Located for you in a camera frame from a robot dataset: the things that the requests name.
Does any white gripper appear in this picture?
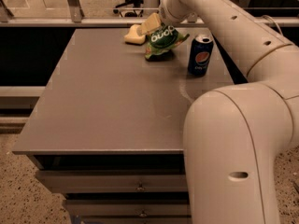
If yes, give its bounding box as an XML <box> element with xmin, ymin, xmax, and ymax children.
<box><xmin>137</xmin><ymin>0</ymin><xmax>191</xmax><ymax>35</ymax></box>

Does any green rice chip bag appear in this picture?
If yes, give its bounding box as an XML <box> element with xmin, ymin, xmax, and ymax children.
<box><xmin>145</xmin><ymin>25</ymin><xmax>190</xmax><ymax>60</ymax></box>

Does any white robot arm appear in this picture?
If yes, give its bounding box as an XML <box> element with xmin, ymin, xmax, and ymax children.
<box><xmin>159</xmin><ymin>0</ymin><xmax>299</xmax><ymax>224</ymax></box>

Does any yellow sponge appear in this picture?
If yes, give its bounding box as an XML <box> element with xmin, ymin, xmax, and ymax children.
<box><xmin>124</xmin><ymin>24</ymin><xmax>146</xmax><ymax>45</ymax></box>

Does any black office chair base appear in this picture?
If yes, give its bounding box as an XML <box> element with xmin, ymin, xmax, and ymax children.
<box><xmin>113</xmin><ymin>0</ymin><xmax>144</xmax><ymax>17</ymax></box>

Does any blue Pepsi can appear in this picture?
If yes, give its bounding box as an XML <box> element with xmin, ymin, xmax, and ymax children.
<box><xmin>188</xmin><ymin>35</ymin><xmax>214</xmax><ymax>77</ymax></box>

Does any grey drawer cabinet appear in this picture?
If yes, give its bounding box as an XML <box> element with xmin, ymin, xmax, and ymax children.
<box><xmin>14</xmin><ymin>29</ymin><xmax>232</xmax><ymax>224</ymax></box>

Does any top grey drawer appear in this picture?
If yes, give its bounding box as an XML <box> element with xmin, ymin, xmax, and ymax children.
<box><xmin>36</xmin><ymin>171</ymin><xmax>188</xmax><ymax>194</ymax></box>

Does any grey drawer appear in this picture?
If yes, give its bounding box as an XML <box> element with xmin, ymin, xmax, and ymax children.
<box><xmin>36</xmin><ymin>171</ymin><xmax>188</xmax><ymax>194</ymax></box>
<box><xmin>63</xmin><ymin>200</ymin><xmax>191</xmax><ymax>217</ymax></box>

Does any metal railing frame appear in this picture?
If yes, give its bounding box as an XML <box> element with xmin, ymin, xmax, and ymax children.
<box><xmin>0</xmin><ymin>0</ymin><xmax>299</xmax><ymax>28</ymax></box>

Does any white cable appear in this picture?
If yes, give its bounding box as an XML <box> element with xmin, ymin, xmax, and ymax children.
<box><xmin>261</xmin><ymin>14</ymin><xmax>285</xmax><ymax>37</ymax></box>

